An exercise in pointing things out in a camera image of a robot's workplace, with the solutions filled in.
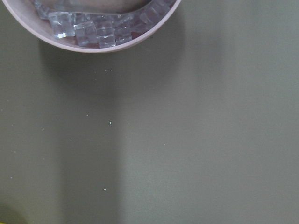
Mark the clear ice cube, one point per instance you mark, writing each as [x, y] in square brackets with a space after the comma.
[85, 33]
[105, 38]
[62, 24]

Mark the metal scoop in bowl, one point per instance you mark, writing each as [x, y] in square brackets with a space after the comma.
[96, 6]

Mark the pink bowl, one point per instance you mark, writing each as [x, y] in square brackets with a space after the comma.
[24, 12]

